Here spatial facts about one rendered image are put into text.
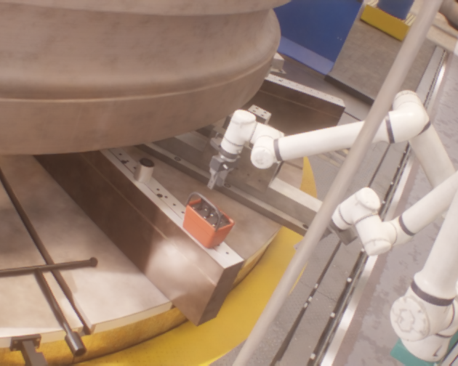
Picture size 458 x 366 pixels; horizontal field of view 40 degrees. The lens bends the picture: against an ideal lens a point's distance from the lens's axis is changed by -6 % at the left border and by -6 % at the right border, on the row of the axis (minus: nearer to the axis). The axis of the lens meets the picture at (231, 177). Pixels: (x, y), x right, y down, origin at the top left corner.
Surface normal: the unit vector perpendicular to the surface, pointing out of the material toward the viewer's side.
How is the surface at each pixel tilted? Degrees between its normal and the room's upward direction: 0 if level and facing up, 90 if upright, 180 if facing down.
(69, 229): 0
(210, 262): 90
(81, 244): 0
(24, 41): 90
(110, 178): 90
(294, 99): 90
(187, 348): 0
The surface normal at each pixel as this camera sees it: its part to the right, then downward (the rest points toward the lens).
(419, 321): -0.72, 0.16
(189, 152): -0.20, 0.11
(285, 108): 0.04, 0.53
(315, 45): -0.37, 0.36
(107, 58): 0.65, 0.48
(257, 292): 0.35, -0.80
